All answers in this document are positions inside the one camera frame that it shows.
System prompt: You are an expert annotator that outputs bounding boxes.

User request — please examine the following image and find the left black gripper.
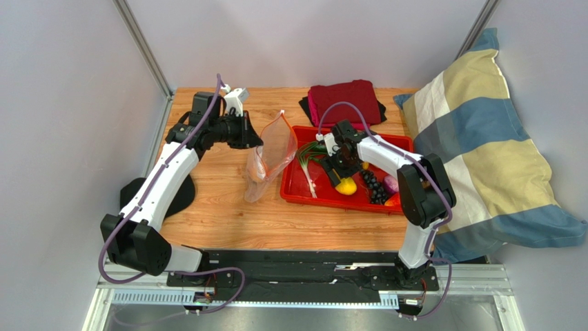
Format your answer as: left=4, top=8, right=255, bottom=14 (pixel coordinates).
left=210, top=112, right=264, bottom=150

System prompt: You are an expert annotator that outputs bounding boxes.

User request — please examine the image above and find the clear zip top bag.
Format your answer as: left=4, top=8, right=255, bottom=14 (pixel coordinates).
left=244, top=110, right=297, bottom=203

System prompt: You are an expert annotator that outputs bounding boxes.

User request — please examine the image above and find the black grape bunch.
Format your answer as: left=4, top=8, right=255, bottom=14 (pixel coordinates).
left=360, top=170, right=389, bottom=205

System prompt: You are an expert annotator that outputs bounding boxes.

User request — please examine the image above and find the purple onion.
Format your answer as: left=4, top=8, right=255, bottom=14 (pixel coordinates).
left=382, top=174, right=400, bottom=194

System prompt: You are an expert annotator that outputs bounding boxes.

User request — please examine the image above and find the red orange tomato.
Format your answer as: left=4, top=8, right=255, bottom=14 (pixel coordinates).
left=384, top=193, right=402, bottom=208

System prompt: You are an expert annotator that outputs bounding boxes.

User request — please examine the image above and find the peach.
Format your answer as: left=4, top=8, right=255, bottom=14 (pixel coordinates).
left=249, top=158, right=266, bottom=182

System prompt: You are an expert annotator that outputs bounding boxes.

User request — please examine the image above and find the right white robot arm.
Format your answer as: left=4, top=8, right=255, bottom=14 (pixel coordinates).
left=316, top=120, right=457, bottom=286

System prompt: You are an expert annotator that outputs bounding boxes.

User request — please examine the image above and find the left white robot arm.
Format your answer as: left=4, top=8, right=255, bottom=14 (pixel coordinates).
left=100, top=88, right=263, bottom=276

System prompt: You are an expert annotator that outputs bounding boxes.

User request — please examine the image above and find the upper green cucumber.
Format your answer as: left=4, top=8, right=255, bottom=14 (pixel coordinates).
left=311, top=141, right=328, bottom=154

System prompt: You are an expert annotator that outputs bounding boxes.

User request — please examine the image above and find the red plastic tray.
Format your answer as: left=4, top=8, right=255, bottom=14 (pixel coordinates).
left=280, top=126, right=413, bottom=214

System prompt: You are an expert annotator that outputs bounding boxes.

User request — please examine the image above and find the green onion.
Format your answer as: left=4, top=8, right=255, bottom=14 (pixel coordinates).
left=296, top=141, right=317, bottom=199

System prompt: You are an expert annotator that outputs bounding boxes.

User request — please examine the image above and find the pink folded cloth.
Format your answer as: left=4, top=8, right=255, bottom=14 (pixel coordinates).
left=307, top=93, right=348, bottom=128

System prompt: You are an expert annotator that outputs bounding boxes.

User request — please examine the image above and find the dark red folded cloth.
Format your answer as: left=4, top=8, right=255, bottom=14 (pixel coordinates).
left=307, top=79, right=380, bottom=126

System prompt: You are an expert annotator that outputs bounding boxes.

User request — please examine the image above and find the black cap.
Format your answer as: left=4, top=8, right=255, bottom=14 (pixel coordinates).
left=119, top=175, right=197, bottom=218

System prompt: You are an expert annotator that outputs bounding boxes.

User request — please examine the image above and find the striped pillow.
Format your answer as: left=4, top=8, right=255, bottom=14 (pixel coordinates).
left=395, top=28, right=587, bottom=263

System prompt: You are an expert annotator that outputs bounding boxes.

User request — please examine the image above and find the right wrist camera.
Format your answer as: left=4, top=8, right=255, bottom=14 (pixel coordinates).
left=315, top=132, right=339, bottom=156

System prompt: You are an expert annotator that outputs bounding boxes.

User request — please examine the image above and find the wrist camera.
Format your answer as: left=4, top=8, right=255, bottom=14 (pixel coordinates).
left=315, top=132, right=339, bottom=156
left=221, top=85, right=250, bottom=117

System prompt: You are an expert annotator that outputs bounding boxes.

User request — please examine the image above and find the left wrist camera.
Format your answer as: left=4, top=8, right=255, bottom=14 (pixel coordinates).
left=221, top=85, right=250, bottom=117

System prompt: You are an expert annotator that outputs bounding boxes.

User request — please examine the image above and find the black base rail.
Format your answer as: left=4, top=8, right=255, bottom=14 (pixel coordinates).
left=166, top=250, right=440, bottom=303

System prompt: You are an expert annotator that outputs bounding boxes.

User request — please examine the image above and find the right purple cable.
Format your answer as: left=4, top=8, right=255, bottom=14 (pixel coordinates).
left=317, top=101, right=454, bottom=321

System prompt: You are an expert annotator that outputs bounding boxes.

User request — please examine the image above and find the purple cable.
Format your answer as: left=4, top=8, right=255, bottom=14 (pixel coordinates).
left=98, top=73, right=246, bottom=316
left=317, top=101, right=454, bottom=321

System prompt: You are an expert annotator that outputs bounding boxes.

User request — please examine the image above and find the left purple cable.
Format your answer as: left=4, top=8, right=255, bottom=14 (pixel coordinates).
left=98, top=73, right=246, bottom=316

